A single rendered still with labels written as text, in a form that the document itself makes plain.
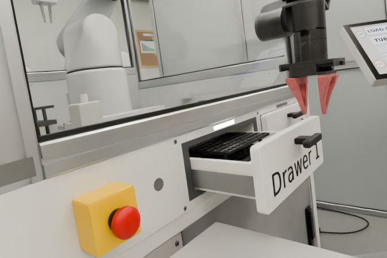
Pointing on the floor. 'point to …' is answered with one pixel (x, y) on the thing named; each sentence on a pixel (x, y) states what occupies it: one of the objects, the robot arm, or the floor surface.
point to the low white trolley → (247, 245)
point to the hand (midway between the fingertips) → (314, 109)
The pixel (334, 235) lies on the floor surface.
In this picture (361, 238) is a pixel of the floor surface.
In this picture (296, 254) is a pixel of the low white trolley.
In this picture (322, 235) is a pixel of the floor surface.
